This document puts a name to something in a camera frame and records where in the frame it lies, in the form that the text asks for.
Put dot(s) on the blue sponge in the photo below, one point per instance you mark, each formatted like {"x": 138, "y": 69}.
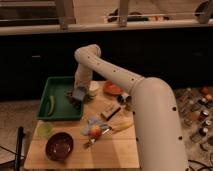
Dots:
{"x": 79, "y": 94}

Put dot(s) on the blue cloth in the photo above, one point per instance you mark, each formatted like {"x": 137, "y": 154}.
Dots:
{"x": 93, "y": 121}

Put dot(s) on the light green cup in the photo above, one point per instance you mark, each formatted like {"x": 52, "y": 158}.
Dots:
{"x": 44, "y": 130}

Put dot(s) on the green plastic tray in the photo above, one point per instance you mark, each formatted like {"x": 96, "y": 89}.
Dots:
{"x": 63, "y": 110}

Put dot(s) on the small metal measuring cup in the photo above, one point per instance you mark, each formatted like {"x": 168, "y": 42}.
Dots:
{"x": 123, "y": 98}

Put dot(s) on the orange bowl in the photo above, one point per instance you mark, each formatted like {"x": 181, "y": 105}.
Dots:
{"x": 111, "y": 88}

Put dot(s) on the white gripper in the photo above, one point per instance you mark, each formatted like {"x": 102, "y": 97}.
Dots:
{"x": 83, "y": 77}

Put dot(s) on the brown block with black edge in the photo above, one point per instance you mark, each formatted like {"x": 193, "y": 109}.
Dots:
{"x": 110, "y": 111}

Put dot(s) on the black pole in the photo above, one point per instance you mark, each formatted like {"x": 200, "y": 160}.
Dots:
{"x": 20, "y": 136}

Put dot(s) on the dark grape bunch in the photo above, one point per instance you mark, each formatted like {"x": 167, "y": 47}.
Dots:
{"x": 74, "y": 102}

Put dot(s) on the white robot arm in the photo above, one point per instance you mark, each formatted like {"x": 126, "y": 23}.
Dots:
{"x": 160, "y": 141}

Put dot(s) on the dark purple bowl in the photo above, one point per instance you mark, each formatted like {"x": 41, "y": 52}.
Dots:
{"x": 59, "y": 147}

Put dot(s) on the red apple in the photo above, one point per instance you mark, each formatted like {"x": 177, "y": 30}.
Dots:
{"x": 95, "y": 131}

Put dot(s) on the yellow banana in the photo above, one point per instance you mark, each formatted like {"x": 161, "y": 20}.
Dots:
{"x": 117, "y": 127}

